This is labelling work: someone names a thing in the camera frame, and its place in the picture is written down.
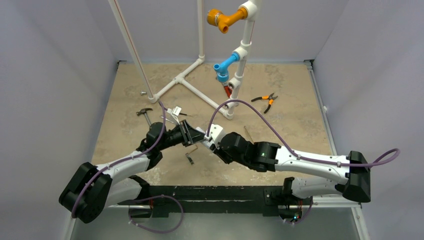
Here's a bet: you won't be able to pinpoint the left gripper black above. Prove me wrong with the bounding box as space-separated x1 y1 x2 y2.
157 120 206 151

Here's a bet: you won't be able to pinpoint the white remote control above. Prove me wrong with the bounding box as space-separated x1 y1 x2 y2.
195 126 215 152

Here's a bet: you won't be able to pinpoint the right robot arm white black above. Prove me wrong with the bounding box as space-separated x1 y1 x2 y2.
207 132 371 204

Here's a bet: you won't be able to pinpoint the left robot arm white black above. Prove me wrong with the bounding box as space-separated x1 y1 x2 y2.
58 120 205 223

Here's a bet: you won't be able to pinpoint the silver allen key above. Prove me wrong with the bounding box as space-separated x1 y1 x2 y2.
185 145 198 165

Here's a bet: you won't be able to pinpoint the small black screwdriver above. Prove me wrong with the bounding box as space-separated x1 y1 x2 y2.
179 112 192 117

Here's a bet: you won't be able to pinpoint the yellow tape measure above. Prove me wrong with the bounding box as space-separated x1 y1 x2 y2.
243 125 255 144

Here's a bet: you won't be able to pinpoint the small silver wrench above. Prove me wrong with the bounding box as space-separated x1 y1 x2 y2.
159 115 174 123

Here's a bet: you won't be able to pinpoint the small hammer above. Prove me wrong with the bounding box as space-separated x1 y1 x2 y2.
136 107 153 127

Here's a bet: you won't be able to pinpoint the blue pipe fitting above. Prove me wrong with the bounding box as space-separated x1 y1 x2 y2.
213 52 240 83

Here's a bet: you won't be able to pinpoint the orange pipe fitting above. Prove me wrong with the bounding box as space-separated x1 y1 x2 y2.
206 7 248 34

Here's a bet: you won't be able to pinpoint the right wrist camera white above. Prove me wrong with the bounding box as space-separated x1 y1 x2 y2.
206 124 227 149

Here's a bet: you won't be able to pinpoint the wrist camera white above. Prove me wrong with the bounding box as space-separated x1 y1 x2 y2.
166 106 182 126
206 124 227 149

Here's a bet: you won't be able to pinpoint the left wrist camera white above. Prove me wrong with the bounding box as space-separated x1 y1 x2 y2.
166 106 182 126

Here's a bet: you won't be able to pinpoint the orange handled pliers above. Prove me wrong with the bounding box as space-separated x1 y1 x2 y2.
251 92 278 114

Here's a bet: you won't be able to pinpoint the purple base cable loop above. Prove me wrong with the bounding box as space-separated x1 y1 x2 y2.
128 195 185 235

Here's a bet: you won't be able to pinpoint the white PVC pipe frame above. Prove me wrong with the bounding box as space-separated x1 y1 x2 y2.
108 0 262 120

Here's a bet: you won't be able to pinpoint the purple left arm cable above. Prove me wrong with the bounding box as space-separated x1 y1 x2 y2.
71 100 168 220

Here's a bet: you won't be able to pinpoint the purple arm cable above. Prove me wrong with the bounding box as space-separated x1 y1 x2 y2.
205 99 401 168
71 100 168 220

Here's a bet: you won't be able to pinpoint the aluminium rail frame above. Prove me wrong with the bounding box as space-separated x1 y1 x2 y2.
304 60 363 210

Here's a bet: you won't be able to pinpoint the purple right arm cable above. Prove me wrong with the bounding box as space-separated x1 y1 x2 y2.
205 99 401 168

